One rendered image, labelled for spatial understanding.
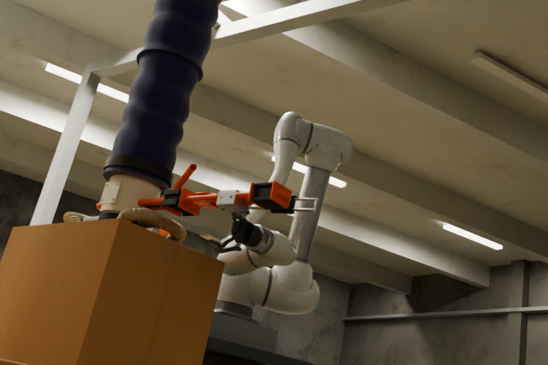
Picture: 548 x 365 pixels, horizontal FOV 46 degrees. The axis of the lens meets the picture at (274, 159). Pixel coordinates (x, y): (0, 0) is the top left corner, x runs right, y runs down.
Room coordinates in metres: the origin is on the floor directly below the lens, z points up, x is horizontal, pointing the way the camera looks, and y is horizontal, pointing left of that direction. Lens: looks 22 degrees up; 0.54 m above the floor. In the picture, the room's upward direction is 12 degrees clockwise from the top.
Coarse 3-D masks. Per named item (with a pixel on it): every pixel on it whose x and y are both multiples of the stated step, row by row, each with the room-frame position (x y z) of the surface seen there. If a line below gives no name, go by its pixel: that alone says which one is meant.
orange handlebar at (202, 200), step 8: (200, 192) 1.76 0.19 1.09; (208, 192) 1.74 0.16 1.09; (240, 192) 1.65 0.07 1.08; (248, 192) 1.63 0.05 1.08; (280, 192) 1.56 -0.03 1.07; (288, 192) 1.57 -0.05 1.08; (144, 200) 1.92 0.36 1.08; (152, 200) 1.89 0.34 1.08; (160, 200) 1.87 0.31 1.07; (184, 200) 1.80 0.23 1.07; (192, 200) 1.78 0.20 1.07; (200, 200) 1.75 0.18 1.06; (208, 200) 1.74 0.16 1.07; (216, 200) 1.72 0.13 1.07; (248, 200) 1.68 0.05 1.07; (288, 200) 1.59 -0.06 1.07; (96, 208) 2.11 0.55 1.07; (152, 208) 1.96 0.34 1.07; (160, 208) 1.93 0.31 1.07; (208, 208) 1.80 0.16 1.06; (216, 208) 1.78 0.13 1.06; (160, 232) 2.29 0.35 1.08; (168, 232) 2.26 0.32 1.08
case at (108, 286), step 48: (48, 240) 1.89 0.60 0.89; (96, 240) 1.70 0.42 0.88; (144, 240) 1.71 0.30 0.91; (0, 288) 2.02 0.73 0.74; (48, 288) 1.82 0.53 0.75; (96, 288) 1.65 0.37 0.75; (144, 288) 1.74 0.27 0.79; (192, 288) 1.86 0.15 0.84; (0, 336) 1.95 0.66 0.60; (48, 336) 1.76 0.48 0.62; (96, 336) 1.67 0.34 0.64; (144, 336) 1.77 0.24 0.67; (192, 336) 1.89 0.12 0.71
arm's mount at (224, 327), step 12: (216, 324) 2.35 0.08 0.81; (228, 324) 2.37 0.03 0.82; (240, 324) 2.38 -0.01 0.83; (252, 324) 2.40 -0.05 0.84; (216, 336) 2.35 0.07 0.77; (228, 336) 2.37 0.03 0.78; (240, 336) 2.39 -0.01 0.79; (252, 336) 2.41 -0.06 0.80; (264, 336) 2.43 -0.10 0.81; (276, 336) 2.45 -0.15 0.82; (264, 348) 2.43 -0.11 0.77
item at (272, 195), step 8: (256, 184) 1.60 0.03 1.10; (264, 184) 1.58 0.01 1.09; (272, 184) 1.56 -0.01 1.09; (280, 184) 1.57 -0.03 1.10; (256, 192) 1.61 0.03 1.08; (264, 192) 1.59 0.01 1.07; (272, 192) 1.55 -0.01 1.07; (256, 200) 1.60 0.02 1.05; (264, 200) 1.58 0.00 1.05; (272, 200) 1.57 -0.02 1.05; (280, 200) 1.58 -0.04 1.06; (264, 208) 1.65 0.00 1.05; (272, 208) 1.63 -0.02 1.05; (280, 208) 1.62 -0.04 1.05; (288, 208) 1.61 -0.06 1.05
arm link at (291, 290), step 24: (312, 144) 2.32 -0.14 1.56; (336, 144) 2.32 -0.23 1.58; (312, 168) 2.37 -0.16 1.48; (336, 168) 2.38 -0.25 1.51; (312, 192) 2.38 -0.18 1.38; (312, 216) 2.41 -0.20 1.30; (312, 240) 2.46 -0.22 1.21; (288, 288) 2.46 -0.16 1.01; (312, 288) 2.48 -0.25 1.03; (288, 312) 2.52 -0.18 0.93
